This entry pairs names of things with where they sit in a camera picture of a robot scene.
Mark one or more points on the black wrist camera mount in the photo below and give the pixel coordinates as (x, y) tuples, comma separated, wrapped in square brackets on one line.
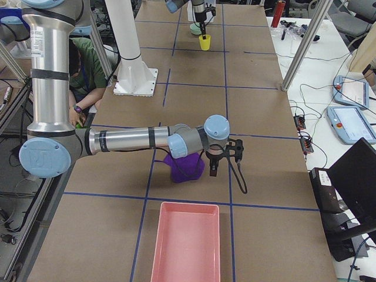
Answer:
[(236, 149)]

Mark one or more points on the person in green shirt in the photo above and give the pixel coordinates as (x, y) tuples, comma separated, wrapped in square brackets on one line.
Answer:
[(87, 82)]

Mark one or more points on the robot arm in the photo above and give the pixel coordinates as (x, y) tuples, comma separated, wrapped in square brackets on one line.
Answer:
[(54, 144), (174, 5)]

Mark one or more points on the pink plastic bin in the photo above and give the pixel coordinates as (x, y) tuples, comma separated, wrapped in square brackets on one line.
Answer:
[(187, 243)]

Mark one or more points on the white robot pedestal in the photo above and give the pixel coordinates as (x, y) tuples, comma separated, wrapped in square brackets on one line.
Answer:
[(133, 77)]

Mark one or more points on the far teach pendant tablet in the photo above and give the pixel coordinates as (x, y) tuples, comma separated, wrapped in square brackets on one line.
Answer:
[(349, 91)]

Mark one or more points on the purple cloth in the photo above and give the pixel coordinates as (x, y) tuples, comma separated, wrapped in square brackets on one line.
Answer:
[(184, 169)]

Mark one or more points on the red cylinder bottle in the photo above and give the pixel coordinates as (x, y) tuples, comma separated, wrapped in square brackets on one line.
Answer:
[(279, 8)]

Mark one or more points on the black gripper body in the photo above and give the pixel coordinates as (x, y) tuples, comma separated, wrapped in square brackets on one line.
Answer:
[(213, 158), (198, 16)]

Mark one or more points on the clear plastic bag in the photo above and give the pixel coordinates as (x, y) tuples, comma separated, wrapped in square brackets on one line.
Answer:
[(293, 28)]

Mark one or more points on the aluminium frame post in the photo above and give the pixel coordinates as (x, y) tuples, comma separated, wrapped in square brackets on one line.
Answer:
[(313, 26)]

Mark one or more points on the teach pendant tablet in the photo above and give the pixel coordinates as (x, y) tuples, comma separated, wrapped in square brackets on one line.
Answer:
[(349, 91), (350, 124)]

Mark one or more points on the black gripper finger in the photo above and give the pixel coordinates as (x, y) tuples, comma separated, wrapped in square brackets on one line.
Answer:
[(213, 170), (202, 29)]

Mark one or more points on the yellow plastic cup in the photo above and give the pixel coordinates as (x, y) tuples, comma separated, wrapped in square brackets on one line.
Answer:
[(205, 42)]

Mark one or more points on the near teach pendant tablet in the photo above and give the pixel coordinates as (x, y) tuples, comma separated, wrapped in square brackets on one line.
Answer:
[(350, 124)]

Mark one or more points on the mint green bowl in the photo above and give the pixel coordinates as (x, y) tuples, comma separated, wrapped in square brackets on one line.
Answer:
[(195, 29)]

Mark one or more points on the black power box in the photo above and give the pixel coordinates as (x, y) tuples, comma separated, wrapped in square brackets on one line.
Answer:
[(324, 191)]

